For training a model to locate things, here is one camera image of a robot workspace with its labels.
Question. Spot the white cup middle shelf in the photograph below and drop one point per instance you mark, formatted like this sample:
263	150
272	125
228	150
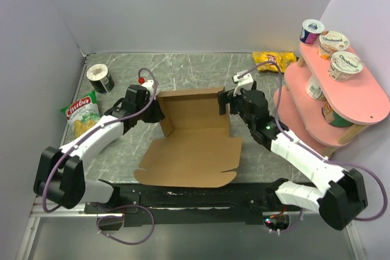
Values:
314	90

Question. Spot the purple white yogurt cup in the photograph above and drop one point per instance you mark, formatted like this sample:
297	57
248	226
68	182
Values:
311	29

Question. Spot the black can white lid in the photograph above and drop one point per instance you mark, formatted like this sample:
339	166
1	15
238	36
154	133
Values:
100	78

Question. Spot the yellow Lays chips bag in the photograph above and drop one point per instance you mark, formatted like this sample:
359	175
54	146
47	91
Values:
283	59

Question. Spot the aluminium rail frame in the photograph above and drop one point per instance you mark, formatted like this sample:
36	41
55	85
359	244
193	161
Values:
60	233

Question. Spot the green Chuba chips bag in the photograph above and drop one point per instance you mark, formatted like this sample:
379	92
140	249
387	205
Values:
83	114

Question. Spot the chobani yogurt cup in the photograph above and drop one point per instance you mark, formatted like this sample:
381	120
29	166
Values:
330	42
344	65

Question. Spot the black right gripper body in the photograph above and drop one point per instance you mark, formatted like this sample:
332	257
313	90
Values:
241	104

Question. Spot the pink three-tier shelf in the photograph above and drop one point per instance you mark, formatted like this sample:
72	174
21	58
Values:
360	100

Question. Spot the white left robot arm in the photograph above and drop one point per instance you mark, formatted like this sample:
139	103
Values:
60	176

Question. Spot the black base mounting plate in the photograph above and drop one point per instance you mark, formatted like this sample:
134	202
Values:
232	203

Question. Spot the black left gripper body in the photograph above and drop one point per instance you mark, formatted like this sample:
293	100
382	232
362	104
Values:
150	114

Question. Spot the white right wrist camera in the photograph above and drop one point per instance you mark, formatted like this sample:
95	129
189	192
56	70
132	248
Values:
242	83

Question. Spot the brown cardboard box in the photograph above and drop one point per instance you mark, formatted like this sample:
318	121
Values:
197	150

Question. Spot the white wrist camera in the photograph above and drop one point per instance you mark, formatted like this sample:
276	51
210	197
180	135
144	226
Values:
151	85
242	83

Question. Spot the green can lower shelf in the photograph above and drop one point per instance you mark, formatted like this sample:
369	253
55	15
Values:
332	118

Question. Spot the Chobani yogurt cup rear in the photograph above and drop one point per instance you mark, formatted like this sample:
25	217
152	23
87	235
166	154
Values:
330	42

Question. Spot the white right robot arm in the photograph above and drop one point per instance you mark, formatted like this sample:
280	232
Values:
337	194

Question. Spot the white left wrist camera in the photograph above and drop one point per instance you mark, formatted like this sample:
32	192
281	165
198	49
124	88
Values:
151	85

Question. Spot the Chobani yogurt cup front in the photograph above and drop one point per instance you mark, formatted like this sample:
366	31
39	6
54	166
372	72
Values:
344	65

